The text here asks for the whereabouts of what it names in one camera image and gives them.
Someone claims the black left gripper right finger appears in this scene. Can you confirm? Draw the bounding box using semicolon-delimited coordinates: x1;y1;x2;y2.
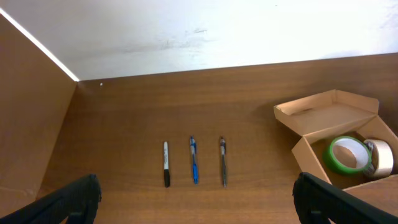
293;172;397;224

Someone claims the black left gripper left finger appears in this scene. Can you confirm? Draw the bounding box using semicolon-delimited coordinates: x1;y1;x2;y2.
1;174;102;224

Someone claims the green tape roll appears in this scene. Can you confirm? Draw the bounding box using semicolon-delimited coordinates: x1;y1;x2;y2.
323;136;371;175

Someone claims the beige masking tape roll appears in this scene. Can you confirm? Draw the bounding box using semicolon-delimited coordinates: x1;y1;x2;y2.
364;139;394;179

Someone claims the brown cardboard box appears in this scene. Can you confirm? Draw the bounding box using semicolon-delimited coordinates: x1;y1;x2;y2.
273;89;398;190

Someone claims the black ballpoint pen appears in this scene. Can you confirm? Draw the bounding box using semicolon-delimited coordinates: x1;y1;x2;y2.
220;137;227;188

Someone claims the blue ballpoint pen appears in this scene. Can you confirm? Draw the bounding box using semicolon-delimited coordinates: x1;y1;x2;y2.
190;136;198;184

